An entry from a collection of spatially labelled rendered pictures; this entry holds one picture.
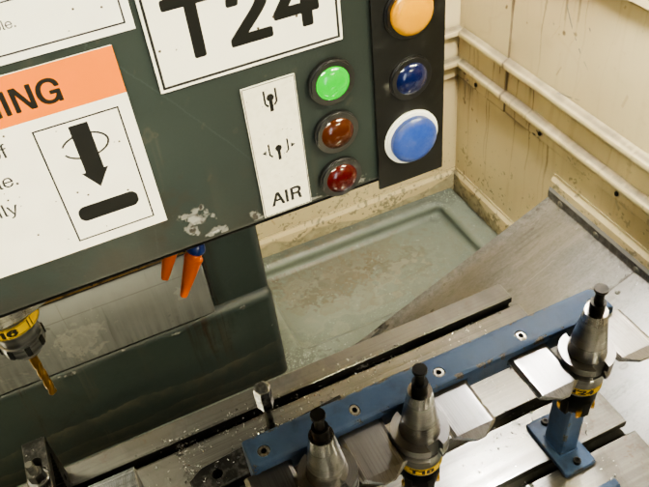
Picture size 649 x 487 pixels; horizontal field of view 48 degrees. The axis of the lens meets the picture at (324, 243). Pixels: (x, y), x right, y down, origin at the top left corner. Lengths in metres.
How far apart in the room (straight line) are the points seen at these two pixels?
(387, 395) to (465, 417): 0.09
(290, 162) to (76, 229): 0.12
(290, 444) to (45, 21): 0.56
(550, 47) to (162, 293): 0.88
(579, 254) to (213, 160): 1.25
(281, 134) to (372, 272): 1.48
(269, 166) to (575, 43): 1.13
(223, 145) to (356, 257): 1.53
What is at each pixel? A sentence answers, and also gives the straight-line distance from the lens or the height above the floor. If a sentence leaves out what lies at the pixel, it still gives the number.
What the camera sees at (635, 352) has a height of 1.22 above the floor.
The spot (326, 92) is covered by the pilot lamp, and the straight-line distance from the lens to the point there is 0.39.
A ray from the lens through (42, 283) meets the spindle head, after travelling 0.42.
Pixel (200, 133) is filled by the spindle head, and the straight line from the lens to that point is 0.38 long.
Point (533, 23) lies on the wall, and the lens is 1.57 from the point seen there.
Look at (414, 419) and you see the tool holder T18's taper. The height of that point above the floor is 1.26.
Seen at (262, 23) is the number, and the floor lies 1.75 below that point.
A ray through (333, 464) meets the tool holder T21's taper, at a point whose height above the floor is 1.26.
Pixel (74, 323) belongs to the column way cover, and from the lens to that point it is 1.33.
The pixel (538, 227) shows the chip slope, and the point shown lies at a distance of 1.64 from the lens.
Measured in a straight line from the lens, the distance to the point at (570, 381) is 0.87.
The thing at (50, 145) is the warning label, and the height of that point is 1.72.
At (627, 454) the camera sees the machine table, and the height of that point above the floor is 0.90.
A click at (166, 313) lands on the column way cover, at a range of 1.36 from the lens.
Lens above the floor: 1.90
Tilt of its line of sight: 43 degrees down
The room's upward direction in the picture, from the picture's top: 7 degrees counter-clockwise
